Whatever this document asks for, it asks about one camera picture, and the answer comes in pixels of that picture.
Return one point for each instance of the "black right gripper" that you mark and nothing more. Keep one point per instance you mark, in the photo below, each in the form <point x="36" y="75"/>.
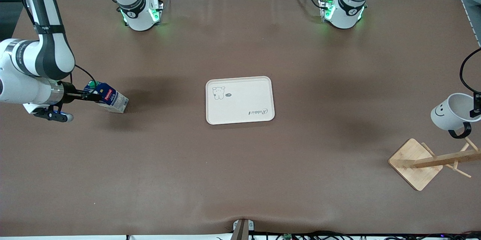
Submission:
<point x="68" y="93"/>

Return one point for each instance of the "blue milk carton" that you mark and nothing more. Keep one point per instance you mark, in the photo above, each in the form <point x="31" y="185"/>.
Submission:
<point x="112" y="101"/>

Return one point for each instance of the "wooden mug tree rack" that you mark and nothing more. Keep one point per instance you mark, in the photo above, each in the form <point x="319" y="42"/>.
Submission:
<point x="413" y="165"/>

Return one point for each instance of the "white tray with rabbit print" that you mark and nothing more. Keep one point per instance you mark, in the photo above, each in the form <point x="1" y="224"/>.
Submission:
<point x="240" y="101"/>

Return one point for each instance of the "small green connector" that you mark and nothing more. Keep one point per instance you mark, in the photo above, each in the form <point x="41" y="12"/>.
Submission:
<point x="288" y="236"/>

